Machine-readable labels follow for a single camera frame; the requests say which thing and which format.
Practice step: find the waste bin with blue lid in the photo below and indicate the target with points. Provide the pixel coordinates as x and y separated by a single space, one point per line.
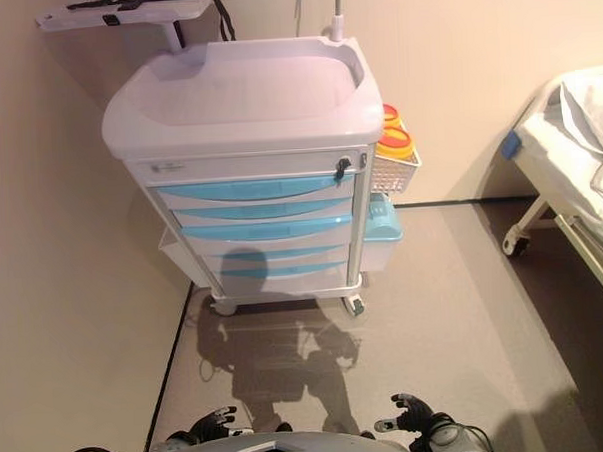
381 227

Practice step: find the black drawer key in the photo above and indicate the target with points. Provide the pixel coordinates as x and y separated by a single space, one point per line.
340 168

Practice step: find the white bed mattress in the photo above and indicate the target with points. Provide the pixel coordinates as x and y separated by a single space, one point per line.
553 145

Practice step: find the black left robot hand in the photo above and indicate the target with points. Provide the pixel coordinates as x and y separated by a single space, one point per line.
210 427

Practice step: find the clear side bin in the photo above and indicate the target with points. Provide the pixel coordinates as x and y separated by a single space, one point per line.
175 251

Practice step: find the blue bed corner bumper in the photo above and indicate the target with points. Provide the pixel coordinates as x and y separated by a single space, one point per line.
511 146

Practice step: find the white hospital bed frame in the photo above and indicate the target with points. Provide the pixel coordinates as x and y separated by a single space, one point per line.
528 219

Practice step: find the metal IV pole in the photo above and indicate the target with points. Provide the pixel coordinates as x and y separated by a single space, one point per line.
337 4

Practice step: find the white side shelf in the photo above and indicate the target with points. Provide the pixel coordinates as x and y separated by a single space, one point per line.
122 13

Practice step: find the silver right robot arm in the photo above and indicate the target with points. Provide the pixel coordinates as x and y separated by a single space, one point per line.
448 437

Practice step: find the cart caster wheel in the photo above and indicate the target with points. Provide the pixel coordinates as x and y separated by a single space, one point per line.
355 304
225 304

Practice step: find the silver right robot leg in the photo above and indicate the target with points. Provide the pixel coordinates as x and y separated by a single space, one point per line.
367 435

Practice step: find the white folded duvet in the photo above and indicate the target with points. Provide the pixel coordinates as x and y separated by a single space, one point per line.
597 113

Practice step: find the white lockable cart drawer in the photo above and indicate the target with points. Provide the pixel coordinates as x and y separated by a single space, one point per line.
254 165

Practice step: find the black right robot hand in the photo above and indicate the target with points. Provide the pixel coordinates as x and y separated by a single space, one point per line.
415 416

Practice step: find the bed caster wheel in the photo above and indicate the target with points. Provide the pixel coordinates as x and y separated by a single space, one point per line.
515 245

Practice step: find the white medical cart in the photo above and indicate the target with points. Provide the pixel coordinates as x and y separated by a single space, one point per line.
255 88

